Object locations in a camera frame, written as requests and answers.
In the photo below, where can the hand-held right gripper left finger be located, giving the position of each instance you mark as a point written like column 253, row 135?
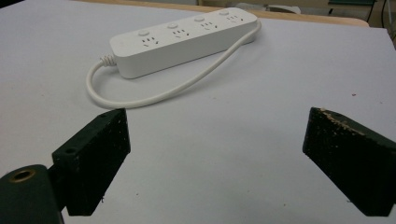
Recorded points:
column 93, row 161

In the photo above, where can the wooden table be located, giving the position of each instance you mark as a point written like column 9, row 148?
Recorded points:
column 311, row 17

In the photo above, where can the white table cover sheet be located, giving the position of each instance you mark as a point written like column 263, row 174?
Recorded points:
column 218, row 155

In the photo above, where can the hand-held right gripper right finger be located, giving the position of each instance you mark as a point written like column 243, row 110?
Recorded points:
column 348, row 165

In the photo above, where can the white power strip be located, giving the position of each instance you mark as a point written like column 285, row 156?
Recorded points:
column 174, row 46

